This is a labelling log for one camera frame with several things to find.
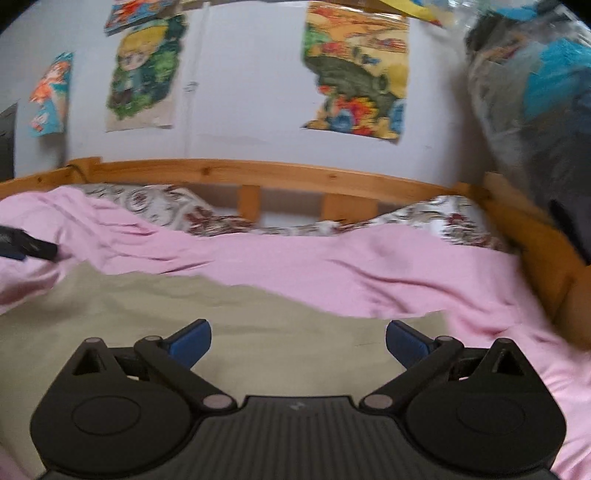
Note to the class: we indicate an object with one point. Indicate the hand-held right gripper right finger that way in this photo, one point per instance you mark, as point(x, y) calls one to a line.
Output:
point(406, 346)

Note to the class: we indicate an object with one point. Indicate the orange-haired character wall poster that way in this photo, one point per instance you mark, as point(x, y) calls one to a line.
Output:
point(51, 97)

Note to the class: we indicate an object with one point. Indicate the clear plastic bag of clothes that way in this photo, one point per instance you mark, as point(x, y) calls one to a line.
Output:
point(531, 115)

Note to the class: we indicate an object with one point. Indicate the white floral patterned quilt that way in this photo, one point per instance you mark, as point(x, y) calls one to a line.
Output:
point(152, 203)

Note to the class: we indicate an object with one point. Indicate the beige olive brown hooded jacket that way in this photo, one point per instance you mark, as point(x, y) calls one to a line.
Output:
point(277, 323)

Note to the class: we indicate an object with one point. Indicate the colourful landscape wall poster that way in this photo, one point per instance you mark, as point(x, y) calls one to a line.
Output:
point(355, 69)

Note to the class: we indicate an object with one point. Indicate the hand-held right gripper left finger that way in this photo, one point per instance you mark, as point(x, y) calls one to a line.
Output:
point(191, 344)

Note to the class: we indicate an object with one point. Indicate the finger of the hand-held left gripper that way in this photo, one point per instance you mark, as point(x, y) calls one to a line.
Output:
point(27, 244)

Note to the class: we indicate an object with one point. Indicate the dark wall fixture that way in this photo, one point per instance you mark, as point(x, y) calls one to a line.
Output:
point(7, 143)

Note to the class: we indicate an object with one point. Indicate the colourful comic wall poster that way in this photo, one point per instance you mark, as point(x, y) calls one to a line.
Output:
point(138, 16)

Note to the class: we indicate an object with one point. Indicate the wooden bed frame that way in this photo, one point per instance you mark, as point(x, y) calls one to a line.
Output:
point(231, 170)

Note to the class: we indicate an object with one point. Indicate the white wall pipe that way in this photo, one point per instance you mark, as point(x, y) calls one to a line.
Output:
point(191, 115)

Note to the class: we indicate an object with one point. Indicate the pink blanket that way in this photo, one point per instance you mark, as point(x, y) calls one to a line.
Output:
point(369, 272)

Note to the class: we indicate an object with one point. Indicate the yellow blue wall poster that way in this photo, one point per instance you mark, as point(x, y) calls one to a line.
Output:
point(411, 9)

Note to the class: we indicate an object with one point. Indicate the blond character wall poster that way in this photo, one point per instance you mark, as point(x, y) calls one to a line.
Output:
point(143, 78)

